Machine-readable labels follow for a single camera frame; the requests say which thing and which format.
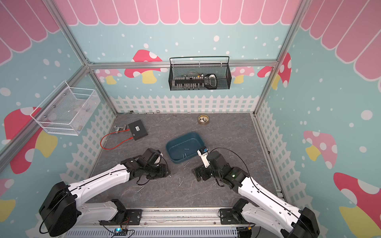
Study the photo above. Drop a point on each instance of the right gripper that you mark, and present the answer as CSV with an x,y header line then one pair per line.
x,y
196,172

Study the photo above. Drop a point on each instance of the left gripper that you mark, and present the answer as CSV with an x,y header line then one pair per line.
x,y
162,172

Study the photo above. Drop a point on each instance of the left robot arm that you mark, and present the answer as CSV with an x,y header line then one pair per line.
x,y
67,205

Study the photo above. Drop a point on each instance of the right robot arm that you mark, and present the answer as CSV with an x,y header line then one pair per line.
x,y
257,206

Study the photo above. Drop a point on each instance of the teal plastic storage box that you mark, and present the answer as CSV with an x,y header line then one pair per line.
x,y
175,148

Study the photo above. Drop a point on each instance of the black flat device box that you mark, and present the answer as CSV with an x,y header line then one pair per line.
x,y
138,130

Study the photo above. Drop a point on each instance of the tape roll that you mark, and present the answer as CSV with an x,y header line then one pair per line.
x,y
203,119

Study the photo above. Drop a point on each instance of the black item in basket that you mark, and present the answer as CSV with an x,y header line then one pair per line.
x,y
210,82

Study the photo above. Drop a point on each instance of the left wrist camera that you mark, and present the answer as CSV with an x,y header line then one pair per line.
x,y
152,156

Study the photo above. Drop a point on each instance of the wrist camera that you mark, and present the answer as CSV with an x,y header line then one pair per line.
x,y
152,156
203,153

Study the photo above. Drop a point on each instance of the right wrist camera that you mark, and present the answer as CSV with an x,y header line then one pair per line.
x,y
203,153

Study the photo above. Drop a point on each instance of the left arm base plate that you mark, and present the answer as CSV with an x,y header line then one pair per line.
x,y
125,218

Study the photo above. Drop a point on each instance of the aluminium front rail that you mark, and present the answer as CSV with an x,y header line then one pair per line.
x,y
181,215

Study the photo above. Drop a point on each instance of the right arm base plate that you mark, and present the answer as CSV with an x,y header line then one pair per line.
x,y
229,216

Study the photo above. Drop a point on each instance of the metal bracket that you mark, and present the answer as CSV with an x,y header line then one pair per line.
x,y
118,129

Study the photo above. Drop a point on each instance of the black wire wall basket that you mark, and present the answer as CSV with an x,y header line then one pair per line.
x,y
187,73

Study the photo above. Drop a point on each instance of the white wire wall basket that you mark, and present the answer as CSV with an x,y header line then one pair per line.
x,y
66,110

